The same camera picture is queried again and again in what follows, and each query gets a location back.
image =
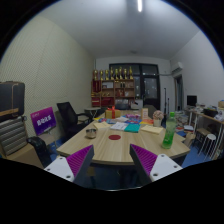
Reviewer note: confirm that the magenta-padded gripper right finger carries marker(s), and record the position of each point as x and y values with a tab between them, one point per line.
161	166

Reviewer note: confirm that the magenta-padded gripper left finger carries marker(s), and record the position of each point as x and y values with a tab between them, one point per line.
61	166

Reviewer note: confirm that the green tea plastic bottle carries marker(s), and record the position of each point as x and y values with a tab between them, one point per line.
169	131

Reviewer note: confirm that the black bag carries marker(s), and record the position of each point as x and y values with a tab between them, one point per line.
40	150

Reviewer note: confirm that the large cream book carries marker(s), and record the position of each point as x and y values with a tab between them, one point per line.
151	129

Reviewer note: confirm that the stainless steel cup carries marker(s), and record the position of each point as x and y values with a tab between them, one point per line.
91	133

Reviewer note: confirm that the orange book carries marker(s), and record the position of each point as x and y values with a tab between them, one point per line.
146	122

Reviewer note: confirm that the teal book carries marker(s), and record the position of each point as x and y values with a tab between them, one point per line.
132	128

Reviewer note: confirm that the purple sign board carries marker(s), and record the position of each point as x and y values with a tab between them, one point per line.
43	120

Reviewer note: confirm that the pink flowers in white pot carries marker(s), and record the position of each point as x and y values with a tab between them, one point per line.
158	116

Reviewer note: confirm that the black office chair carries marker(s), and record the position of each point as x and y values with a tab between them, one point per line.
68	116

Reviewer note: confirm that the brown wooden stool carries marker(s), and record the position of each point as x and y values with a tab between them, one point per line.
201	131

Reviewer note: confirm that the blue book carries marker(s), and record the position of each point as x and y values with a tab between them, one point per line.
132	121

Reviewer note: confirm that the flat round red coaster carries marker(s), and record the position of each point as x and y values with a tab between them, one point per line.
114	137

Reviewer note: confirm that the white round stool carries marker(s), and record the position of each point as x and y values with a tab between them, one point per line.
210	137

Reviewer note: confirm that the pink tissue pack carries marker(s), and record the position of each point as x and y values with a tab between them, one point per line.
133	117

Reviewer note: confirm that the grey ribbed suitcase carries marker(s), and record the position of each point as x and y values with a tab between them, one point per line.
12	136

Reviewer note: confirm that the small cream book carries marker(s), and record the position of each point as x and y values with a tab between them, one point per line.
101	125

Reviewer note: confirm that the white book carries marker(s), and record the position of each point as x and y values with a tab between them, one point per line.
119	126

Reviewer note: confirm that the small round side table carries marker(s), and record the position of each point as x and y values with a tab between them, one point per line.
92	109

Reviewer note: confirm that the wooden side desk white legs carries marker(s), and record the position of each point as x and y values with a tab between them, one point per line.
206	117

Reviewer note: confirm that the yellow gift box red ribbon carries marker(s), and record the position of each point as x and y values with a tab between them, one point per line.
112	113

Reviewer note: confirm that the black computer monitor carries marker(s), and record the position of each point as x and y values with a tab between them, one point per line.
191	100

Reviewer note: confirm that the black framed window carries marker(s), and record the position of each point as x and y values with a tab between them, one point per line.
150	86

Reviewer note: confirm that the dark hard case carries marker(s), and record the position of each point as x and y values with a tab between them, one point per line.
11	96

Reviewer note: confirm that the wooden shelf unit with trophies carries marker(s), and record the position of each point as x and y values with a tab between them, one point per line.
113	90

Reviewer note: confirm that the white air conditioner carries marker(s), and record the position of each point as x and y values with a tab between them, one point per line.
177	67

